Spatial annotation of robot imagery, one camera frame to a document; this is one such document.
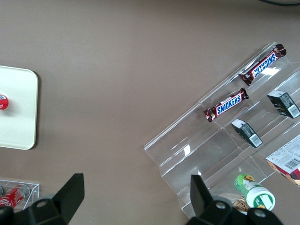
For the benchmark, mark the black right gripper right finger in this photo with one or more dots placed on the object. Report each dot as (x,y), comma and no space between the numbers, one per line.
(200,199)

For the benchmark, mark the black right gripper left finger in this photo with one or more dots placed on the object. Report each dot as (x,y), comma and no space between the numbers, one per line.
(68,199)

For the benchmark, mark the cream plastic tray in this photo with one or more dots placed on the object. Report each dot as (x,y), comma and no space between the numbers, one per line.
(18,122)

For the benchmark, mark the clear acrylic can box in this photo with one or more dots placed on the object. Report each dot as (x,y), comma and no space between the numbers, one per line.
(35,191)

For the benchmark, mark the brown snack pack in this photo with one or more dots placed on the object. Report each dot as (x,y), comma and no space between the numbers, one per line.
(241,204)

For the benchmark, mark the clear acrylic tiered display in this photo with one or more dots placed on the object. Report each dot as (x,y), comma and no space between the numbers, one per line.
(199,150)

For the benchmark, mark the red cola can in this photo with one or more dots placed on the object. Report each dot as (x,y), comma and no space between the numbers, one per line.
(12,198)

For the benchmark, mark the green white-capped bottle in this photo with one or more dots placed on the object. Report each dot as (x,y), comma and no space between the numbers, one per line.
(255,192)

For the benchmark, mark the small black carton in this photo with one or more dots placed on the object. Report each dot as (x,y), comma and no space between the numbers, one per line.
(283,103)
(246,132)

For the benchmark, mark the biscuit box with barcode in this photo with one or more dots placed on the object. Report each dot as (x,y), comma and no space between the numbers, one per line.
(287,159)

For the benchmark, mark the Snickers bar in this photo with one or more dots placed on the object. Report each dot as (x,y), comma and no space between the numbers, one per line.
(227,104)
(263,64)

